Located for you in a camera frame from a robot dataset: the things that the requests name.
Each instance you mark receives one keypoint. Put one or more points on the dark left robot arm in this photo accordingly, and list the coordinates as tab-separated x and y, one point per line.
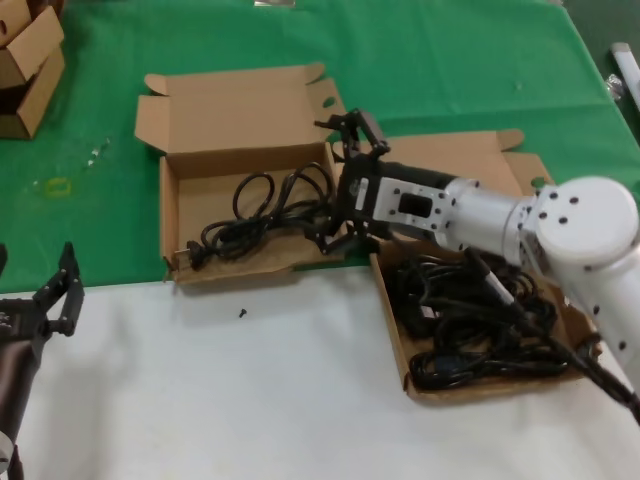
12	390

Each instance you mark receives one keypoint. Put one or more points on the small black screw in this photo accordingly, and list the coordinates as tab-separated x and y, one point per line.
242	313

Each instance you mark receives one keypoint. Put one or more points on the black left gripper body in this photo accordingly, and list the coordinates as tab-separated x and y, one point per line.
20	322

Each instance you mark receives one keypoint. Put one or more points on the small cardboard box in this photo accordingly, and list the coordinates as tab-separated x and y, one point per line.
35	45
42	95

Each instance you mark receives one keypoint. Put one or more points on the silver foil strip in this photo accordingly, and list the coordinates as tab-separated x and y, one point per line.
272	3

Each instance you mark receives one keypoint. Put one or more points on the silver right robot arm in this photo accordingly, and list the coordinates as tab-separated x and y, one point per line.
575	225

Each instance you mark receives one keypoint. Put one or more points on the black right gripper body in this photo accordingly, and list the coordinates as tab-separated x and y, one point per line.
352	200

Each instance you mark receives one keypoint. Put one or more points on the green table cloth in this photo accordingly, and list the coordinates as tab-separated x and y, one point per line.
425	65

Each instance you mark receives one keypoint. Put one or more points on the white tube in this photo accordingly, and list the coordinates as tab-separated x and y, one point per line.
629	70

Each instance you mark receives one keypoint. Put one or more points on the large open cardboard box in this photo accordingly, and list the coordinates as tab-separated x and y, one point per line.
210	110

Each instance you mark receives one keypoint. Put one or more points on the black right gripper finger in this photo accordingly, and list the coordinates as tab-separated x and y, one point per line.
332	242
367	127

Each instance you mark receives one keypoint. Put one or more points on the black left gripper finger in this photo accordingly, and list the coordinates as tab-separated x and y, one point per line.
74	310
67	265

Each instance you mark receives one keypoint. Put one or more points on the clear plastic scrap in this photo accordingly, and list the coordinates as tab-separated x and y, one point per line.
92	159

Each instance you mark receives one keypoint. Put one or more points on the crinkled clear plastic bag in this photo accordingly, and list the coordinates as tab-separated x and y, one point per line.
613	86

